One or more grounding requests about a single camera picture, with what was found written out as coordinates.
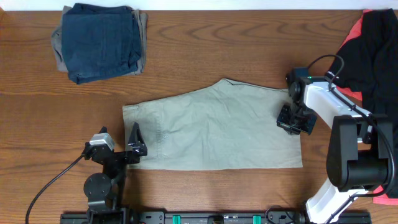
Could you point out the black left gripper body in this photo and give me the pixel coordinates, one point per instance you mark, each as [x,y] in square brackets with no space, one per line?
[127,159]

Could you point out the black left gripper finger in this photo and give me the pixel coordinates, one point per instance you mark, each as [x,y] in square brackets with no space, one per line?
[103,130]
[136,142]

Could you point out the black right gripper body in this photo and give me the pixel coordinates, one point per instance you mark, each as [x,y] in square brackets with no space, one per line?
[296,119]

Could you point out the khaki beige shorts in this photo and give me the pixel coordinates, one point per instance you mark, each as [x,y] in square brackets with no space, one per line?
[229,125]

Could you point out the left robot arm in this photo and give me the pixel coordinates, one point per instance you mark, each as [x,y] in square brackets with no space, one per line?
[104,189]

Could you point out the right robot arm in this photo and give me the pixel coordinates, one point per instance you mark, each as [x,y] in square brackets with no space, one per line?
[360,155]

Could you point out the black and red shorts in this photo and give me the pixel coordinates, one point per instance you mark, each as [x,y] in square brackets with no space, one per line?
[370,56]

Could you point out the folded navy blue shorts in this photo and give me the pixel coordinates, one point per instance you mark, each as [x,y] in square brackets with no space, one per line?
[99,43]

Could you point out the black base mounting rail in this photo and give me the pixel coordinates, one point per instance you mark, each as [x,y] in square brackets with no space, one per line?
[187,218]

